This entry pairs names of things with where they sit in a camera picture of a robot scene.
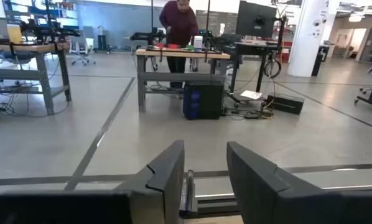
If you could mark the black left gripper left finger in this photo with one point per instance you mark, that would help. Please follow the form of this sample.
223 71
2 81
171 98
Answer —
167 168

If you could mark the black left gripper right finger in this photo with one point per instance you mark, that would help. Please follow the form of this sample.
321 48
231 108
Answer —
260 193

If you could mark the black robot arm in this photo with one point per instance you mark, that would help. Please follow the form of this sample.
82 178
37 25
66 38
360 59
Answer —
148 35

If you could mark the black computer tower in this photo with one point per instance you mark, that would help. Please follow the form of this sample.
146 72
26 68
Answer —
207 99

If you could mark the black flat box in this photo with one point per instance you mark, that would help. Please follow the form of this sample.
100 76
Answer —
285 104

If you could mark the wooden top metal workbench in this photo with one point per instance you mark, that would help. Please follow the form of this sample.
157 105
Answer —
179 76
15 74

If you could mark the white paper sheet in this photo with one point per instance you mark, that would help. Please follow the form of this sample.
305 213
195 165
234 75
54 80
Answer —
251 94

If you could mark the small red bin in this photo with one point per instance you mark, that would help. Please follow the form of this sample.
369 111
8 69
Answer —
173 46
160 45

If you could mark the small green bin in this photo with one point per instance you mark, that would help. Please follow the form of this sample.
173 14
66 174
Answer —
189 47

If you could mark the white canister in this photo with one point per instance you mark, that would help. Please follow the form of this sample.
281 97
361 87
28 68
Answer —
198 43

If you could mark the red shelf unit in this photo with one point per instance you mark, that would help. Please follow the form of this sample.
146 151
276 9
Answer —
285 56

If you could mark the black bin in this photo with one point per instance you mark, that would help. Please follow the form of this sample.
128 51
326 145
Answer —
318 62

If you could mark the person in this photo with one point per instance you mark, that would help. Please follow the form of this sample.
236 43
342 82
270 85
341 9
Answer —
179 25

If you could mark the black monitor desk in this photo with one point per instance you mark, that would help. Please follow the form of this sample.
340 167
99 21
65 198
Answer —
257 49

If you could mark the white office chair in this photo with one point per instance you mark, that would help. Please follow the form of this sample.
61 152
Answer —
80 43

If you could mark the white round pillar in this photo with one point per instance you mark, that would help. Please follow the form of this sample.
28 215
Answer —
304 46

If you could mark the large black monitor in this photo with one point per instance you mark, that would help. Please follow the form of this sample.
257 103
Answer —
245 18

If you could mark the yellow box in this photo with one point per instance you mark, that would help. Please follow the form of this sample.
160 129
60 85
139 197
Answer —
15 34

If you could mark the black aluminium table frame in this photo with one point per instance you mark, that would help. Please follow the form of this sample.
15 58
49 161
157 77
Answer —
217 207

